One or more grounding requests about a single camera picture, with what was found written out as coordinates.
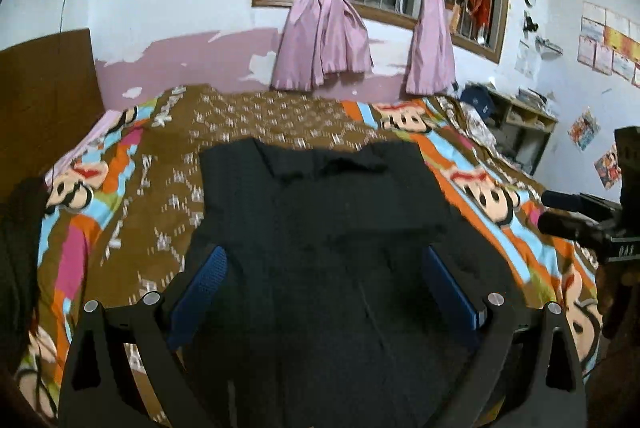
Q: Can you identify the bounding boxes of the wooden shelf desk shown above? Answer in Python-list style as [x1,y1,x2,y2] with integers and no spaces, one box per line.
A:
[487,85,558,174]

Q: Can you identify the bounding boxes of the floral cloth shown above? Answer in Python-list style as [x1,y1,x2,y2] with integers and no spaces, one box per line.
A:
[457,103,501,149]

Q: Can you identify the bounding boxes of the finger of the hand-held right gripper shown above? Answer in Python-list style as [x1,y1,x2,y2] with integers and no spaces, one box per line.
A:
[537,210,616,254]
[541,190,623,219]

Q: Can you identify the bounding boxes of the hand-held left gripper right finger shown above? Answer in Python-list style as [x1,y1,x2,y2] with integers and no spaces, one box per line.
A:
[421,244,588,428]

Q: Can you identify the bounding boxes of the metal wall bracket shelf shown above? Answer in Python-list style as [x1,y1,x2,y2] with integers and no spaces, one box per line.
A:
[535,35,563,55]

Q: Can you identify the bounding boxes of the black jacket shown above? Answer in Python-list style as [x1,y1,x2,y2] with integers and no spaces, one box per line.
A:
[182,138,526,428]

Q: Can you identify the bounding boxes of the wooden headboard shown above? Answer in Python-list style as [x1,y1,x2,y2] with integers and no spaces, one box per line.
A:
[0,28,106,204]

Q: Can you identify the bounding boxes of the cartoon wall poster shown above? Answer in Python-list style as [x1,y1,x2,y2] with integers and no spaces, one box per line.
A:
[594,145,623,190]
[568,108,601,151]

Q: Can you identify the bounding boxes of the blue cap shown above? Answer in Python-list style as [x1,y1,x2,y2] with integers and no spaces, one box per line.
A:
[460,85,498,119]

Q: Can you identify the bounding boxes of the white wall papers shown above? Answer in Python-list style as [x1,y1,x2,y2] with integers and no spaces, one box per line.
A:
[515,40,543,76]

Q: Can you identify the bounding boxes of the red hanging cloth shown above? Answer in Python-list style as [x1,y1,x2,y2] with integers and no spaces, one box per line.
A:
[467,0,498,29]

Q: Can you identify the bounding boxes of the printed cartoon blanket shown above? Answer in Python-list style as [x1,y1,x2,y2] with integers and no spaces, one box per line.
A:
[15,83,601,428]

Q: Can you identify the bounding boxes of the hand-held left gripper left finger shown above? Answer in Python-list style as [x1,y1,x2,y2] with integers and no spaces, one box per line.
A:
[57,245,228,428]

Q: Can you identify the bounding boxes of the row of colourful wall posters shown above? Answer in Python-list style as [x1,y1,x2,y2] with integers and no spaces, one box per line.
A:
[577,0,640,89]

